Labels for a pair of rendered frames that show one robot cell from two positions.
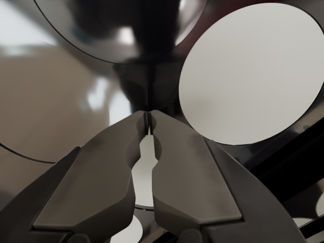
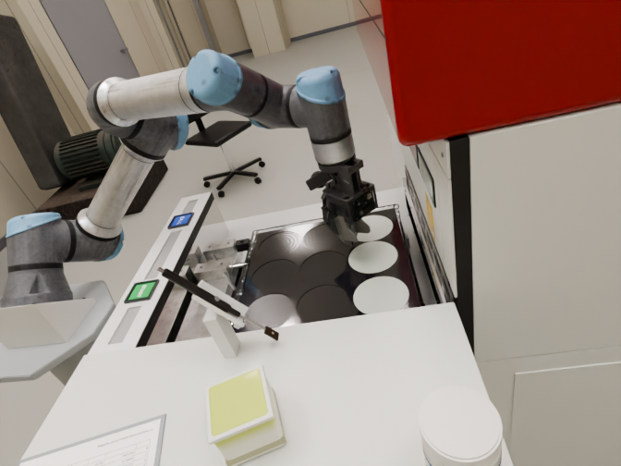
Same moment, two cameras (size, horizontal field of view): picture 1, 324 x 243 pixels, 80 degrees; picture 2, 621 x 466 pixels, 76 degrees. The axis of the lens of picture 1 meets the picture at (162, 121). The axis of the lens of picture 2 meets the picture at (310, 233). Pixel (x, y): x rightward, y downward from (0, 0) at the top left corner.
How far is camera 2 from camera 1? 84 cm
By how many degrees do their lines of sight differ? 84
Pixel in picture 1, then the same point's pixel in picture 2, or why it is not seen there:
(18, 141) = (322, 278)
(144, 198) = (381, 266)
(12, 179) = (326, 294)
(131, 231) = (396, 284)
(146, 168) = (368, 257)
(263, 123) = (384, 228)
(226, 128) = (377, 235)
